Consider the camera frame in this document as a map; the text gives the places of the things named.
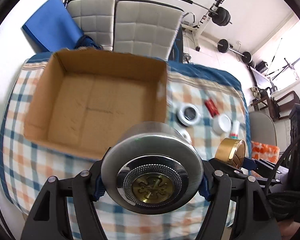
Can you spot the white weight bench rack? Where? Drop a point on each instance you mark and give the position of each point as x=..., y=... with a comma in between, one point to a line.
x=197, y=29

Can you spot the small white oval case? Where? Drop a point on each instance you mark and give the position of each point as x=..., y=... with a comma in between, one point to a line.
x=184, y=133

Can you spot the open cardboard box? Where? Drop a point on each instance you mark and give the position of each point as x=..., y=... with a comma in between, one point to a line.
x=86, y=99

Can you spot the dark blue folded umbrella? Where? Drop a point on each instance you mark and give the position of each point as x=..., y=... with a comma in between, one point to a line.
x=87, y=41

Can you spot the white and teal spray bottle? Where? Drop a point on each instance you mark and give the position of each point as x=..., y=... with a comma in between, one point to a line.
x=234, y=130

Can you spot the dark wooden chair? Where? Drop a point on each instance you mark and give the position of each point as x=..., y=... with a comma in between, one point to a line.
x=276, y=106

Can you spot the short barbell on floor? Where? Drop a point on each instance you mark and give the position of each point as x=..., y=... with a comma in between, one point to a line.
x=223, y=46

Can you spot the white lidded round jar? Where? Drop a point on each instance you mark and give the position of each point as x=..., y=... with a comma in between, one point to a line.
x=221, y=124

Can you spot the red rectangular packet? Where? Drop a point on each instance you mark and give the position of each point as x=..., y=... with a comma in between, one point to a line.
x=210, y=105

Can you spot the left grey quilted cushion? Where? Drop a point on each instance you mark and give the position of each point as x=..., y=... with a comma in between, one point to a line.
x=95, y=18

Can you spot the black and silver round tin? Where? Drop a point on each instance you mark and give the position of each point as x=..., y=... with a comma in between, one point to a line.
x=188, y=114

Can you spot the gold round tin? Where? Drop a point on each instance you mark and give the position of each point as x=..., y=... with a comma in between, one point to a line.
x=231, y=151

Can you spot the grey quilted cushion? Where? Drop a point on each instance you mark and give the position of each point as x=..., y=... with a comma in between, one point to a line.
x=146, y=28
x=95, y=18

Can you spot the grey chair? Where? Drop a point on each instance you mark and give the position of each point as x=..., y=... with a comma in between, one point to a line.
x=264, y=130

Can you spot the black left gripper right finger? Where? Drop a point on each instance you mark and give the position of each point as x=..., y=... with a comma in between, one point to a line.
x=253, y=219

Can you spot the large silver round tin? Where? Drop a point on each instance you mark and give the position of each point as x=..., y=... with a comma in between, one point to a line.
x=152, y=169

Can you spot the right grey quilted cushion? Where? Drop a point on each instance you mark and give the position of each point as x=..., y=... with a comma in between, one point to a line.
x=146, y=28

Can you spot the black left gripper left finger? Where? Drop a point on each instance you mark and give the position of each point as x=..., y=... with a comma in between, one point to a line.
x=49, y=218

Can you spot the orange and white cushion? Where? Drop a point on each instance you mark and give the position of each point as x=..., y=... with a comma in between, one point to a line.
x=264, y=151

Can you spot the plaid checkered tablecloth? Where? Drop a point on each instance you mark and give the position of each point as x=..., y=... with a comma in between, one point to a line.
x=24, y=166

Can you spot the black and blue exercise mat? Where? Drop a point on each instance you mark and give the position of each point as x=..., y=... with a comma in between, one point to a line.
x=176, y=53

